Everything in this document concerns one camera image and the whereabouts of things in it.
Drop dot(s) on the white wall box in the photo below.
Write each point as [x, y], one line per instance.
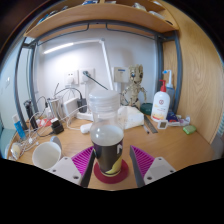
[120, 74]

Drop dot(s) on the clear bottle with dark label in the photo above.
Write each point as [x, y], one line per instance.
[106, 140]

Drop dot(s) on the white desk lamp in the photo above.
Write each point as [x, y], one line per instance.
[106, 63]

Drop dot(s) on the white tissue pack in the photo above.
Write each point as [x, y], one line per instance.
[131, 117]

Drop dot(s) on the small white square timer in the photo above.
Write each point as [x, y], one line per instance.
[162, 124]

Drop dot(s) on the black plug adapter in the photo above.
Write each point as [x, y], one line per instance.
[82, 105]

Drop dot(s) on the grey metal ruler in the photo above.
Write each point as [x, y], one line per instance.
[150, 124]

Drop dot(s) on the black electric shaver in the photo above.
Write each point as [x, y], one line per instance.
[30, 115]

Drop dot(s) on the blue and white spray bottle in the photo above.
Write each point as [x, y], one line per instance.
[169, 85]

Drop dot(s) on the white power strip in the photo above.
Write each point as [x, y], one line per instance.
[85, 116]

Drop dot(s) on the black charger block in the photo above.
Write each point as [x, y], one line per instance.
[57, 126]

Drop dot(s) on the white wall socket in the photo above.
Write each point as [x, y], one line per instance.
[90, 80]
[71, 77]

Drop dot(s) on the wooden tree creature figurine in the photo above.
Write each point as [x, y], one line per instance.
[134, 86]

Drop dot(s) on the wooden shelf unit over desk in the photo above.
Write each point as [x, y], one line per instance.
[100, 18]

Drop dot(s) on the plastic-wrapped bread roll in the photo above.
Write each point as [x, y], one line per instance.
[16, 150]

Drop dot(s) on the small green block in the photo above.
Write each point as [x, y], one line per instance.
[189, 129]

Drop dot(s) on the small blue tube, white cap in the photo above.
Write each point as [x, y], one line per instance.
[19, 128]

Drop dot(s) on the silver metal cup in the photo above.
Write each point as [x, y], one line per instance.
[55, 107]

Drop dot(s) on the dark green round tin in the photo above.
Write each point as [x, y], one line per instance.
[146, 109]

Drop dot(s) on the grey metal desk frame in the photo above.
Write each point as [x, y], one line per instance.
[159, 60]

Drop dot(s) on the light blue bed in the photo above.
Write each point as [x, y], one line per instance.
[5, 140]

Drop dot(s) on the white charger brick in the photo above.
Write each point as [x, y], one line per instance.
[70, 106]

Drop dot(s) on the white cup with blue print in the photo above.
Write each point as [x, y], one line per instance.
[45, 155]

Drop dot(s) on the white pump bottle, red pump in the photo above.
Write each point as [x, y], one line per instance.
[160, 105]

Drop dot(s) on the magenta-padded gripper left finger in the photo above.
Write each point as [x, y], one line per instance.
[68, 168]

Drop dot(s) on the flat round red coaster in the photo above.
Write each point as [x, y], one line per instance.
[100, 175]

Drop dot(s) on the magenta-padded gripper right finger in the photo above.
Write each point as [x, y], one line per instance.
[156, 168]

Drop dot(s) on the white wall switch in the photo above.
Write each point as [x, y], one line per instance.
[8, 82]

